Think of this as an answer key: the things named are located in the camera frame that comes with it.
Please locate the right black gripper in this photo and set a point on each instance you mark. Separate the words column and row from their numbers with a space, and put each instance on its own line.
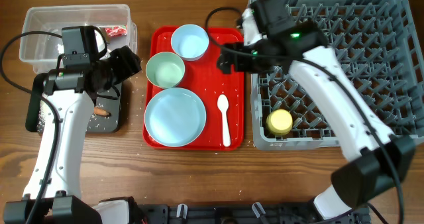
column 238, row 49

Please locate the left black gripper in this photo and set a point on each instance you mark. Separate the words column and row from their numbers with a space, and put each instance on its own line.
column 128, row 65

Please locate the green bowl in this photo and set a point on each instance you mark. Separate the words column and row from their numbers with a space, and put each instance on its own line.
column 165, row 70

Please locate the light blue bowl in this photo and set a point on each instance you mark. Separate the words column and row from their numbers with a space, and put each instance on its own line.
column 190, row 42

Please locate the brown carrot piece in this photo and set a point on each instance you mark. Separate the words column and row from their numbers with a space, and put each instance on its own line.
column 101, row 112

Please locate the light blue plate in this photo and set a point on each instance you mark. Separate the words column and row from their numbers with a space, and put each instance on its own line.
column 175, row 117

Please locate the yellow plastic cup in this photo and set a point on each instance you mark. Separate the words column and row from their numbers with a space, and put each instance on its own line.
column 279, row 122

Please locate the white rice pile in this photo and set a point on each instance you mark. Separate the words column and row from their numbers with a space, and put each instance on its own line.
column 43, row 114

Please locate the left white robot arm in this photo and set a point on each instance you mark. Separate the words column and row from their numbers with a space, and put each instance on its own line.
column 70, row 91

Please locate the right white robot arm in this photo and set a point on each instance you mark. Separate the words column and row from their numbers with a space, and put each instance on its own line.
column 377, row 159

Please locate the black waste tray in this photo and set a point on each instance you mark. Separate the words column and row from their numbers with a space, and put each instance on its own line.
column 97, row 124

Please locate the grey dishwasher rack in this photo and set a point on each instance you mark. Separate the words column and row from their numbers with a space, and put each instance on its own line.
column 377, row 45

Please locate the red patterned wrapper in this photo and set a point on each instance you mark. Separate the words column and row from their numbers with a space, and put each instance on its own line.
column 120, row 30

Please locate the red plastic tray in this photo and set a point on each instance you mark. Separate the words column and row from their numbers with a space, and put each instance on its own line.
column 204, row 79

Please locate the white plastic spoon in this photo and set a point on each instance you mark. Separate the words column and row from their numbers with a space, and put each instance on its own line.
column 223, row 105

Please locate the clear plastic bin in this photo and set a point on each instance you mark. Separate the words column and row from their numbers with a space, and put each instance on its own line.
column 42, row 51

